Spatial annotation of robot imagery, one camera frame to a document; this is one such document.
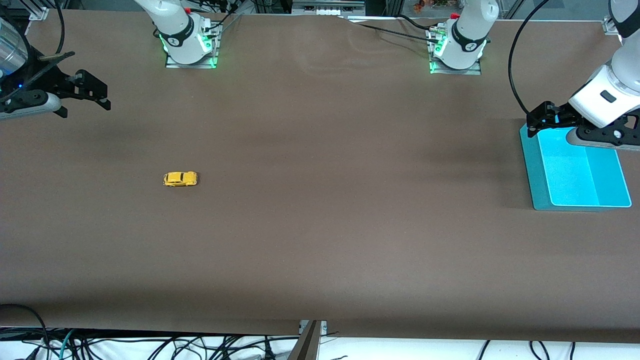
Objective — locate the metal table corner bracket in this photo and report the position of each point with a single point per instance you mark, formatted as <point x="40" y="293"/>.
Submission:
<point x="39" y="13"/>
<point x="610" y="26"/>

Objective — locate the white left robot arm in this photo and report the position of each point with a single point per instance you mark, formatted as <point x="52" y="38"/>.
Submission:
<point x="615" y="75"/>

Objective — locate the yellow beetle toy car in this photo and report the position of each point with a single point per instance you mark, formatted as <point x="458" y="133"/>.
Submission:
<point x="180" y="178"/>

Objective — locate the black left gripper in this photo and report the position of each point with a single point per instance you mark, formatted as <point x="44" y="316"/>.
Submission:
<point x="554" y="114"/>

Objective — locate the cyan plastic bin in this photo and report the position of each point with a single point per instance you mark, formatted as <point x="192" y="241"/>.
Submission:
<point x="575" y="175"/>

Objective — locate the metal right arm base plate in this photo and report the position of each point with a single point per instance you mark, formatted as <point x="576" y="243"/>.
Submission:
<point x="212" y="47"/>

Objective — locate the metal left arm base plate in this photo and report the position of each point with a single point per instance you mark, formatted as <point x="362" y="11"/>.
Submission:
<point x="477" y="70"/>

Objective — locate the white power strip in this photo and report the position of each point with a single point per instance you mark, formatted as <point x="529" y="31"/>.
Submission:
<point x="327" y="7"/>

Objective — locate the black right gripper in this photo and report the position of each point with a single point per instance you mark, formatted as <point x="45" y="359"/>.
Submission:
<point x="56" y="82"/>

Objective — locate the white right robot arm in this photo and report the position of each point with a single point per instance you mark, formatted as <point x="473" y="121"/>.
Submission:
<point x="175" y="30"/>

